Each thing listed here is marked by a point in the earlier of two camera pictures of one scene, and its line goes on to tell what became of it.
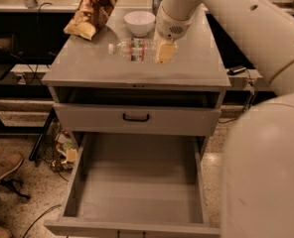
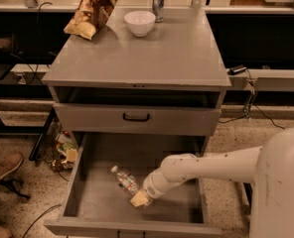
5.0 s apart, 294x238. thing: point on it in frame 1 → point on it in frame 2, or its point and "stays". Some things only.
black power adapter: (236, 69) stays
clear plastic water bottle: (135, 50) → (128, 183)
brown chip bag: (92, 12) stays
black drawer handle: (135, 119) stays
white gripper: (171, 26) → (152, 185)
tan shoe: (6, 162) stays
